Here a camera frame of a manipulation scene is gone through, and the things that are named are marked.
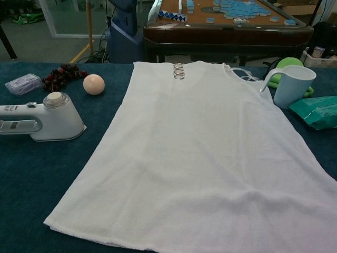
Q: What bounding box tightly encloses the white sleeveless shirt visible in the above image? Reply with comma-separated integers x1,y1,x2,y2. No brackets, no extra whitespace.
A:
43,60,337,253

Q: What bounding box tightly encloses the white handheld garment steamer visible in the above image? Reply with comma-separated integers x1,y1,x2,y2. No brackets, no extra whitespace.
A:
0,91,87,143

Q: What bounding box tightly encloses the pink ball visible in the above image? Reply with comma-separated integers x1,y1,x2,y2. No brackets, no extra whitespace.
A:
83,74,105,95

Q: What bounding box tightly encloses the blue chair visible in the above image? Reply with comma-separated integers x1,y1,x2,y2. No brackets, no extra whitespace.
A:
104,0,145,64

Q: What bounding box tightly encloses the brown mahjong table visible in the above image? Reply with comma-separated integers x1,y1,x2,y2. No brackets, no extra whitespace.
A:
143,0,314,66

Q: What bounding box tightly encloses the blue white snake puzzle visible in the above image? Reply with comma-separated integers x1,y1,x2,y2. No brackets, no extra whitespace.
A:
157,9,188,22

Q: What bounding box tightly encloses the dark red grape bunch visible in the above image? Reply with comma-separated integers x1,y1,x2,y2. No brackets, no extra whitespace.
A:
42,63,88,93

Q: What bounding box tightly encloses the wooden pole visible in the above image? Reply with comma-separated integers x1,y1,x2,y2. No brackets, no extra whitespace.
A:
86,0,95,55

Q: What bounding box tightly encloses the white plastic mug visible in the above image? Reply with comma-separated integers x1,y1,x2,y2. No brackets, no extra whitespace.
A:
259,65,316,109

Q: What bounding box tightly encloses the white framed glass panel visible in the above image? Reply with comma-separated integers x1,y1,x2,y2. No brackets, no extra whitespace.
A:
39,0,107,37

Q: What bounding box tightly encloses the green cloth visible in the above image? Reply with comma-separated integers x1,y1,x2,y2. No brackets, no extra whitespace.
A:
265,57,314,98

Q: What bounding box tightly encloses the blue mahjong tile pile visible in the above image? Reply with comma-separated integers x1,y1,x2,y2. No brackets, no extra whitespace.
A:
210,0,266,21

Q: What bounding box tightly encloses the dark teal table cover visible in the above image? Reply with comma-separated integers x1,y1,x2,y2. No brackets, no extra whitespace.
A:
0,62,337,253

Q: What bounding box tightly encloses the teal wet wipes pack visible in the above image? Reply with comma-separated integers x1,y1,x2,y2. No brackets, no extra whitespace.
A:
288,95,337,131

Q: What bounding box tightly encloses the clear plastic packet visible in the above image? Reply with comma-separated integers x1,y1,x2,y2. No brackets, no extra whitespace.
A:
5,73,43,95

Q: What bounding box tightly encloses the white storage crate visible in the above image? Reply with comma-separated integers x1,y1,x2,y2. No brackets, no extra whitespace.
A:
300,46,337,70

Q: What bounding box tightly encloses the green bag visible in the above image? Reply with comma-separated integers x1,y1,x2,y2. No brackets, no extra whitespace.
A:
12,12,44,26

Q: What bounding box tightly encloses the black table leg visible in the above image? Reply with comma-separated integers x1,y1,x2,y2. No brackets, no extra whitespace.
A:
0,25,18,60

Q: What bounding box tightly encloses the black backpack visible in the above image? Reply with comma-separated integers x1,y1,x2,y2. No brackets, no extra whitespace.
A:
313,22,337,51

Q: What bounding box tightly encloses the black floor cable bundle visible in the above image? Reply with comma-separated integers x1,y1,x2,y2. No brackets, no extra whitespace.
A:
88,34,110,64

